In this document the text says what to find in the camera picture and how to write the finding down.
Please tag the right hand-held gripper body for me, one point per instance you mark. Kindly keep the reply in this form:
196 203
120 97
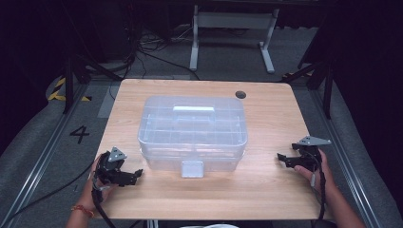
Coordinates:
309 156

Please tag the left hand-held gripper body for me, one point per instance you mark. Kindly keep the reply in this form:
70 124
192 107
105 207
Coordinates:
111 169

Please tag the clear plastic storage box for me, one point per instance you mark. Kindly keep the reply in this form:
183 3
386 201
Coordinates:
193 133

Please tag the person's right hand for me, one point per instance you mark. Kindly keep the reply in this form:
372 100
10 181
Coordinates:
324 180

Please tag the person's left hand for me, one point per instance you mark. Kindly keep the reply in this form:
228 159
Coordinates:
92 194

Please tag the white table leg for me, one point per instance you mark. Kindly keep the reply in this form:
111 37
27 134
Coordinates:
152 224

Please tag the black tripod stand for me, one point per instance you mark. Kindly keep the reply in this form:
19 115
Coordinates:
69 85
328 95

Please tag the black table grommet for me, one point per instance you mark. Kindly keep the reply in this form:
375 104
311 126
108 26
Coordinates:
240 94

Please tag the white object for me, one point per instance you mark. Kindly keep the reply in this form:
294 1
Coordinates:
209 226

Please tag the yellow black floor tape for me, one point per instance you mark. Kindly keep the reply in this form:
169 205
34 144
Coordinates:
57 93

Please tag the metal floor rail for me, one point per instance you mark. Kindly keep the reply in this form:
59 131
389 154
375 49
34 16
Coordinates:
41 158
345 158

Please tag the white metal desk frame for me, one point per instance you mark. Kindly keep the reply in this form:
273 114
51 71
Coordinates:
234 20

